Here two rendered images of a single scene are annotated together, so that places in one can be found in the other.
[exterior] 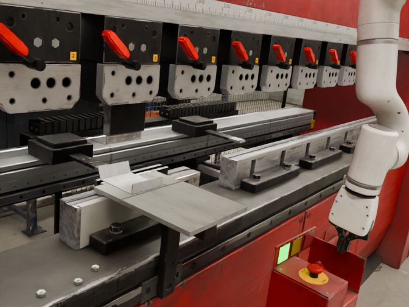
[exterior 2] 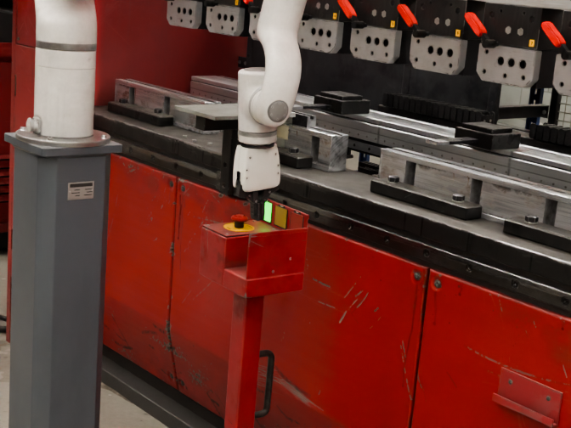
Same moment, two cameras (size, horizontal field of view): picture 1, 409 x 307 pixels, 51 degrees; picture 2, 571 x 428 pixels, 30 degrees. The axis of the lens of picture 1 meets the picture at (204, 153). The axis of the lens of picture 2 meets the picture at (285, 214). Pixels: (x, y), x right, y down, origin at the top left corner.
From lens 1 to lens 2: 3.05 m
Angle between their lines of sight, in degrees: 98
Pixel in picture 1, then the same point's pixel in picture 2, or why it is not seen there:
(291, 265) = (262, 225)
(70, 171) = (345, 128)
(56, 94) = (227, 25)
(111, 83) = (253, 24)
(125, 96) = not seen: hidden behind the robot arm
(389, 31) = not seen: outside the picture
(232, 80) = (356, 41)
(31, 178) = (319, 121)
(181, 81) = (302, 31)
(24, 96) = (214, 23)
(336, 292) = (212, 230)
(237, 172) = (382, 165)
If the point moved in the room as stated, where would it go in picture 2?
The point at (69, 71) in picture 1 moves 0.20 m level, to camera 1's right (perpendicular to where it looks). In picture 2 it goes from (233, 11) to (212, 14)
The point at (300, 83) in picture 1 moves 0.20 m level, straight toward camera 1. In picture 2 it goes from (485, 70) to (397, 59)
